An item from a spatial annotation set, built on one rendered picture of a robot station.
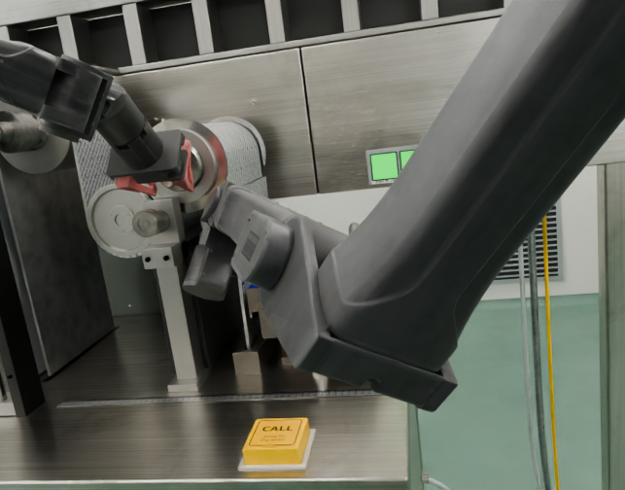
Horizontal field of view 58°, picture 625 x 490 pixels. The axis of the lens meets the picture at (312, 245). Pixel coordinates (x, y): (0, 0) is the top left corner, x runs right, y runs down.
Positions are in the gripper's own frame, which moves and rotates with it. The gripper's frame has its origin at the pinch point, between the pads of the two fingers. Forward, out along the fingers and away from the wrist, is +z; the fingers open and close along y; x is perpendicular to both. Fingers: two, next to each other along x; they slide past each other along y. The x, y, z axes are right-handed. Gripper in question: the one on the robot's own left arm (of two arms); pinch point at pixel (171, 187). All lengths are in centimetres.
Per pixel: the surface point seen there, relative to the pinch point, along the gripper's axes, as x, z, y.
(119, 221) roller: -0.9, 6.8, -12.2
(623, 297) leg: 3, 67, 81
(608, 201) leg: 20, 53, 78
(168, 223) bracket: -4.0, 3.6, -1.6
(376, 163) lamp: 21.0, 30.1, 28.6
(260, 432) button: -34.8, 4.5, 14.3
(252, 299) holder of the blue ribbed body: -12.2, 17.0, 8.1
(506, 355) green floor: 33, 232, 76
